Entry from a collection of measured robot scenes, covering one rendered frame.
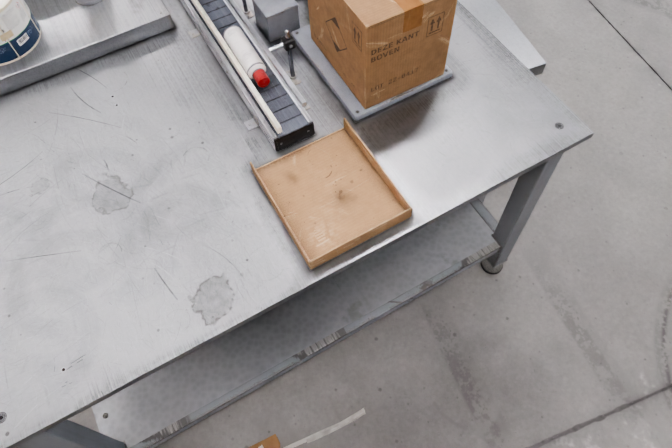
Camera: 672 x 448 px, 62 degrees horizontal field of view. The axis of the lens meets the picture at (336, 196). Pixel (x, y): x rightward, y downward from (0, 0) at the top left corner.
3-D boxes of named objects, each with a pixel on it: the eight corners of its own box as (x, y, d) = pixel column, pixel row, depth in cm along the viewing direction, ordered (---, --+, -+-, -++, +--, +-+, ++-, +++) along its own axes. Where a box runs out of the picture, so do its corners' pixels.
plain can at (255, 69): (221, 29, 148) (253, 79, 138) (239, 22, 149) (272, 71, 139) (225, 44, 152) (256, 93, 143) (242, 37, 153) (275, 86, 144)
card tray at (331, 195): (252, 171, 136) (249, 161, 133) (345, 127, 142) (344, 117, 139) (310, 270, 122) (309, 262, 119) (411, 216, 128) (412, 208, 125)
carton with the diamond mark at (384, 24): (310, 37, 157) (302, -49, 134) (384, 7, 162) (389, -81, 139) (365, 110, 142) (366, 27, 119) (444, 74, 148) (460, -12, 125)
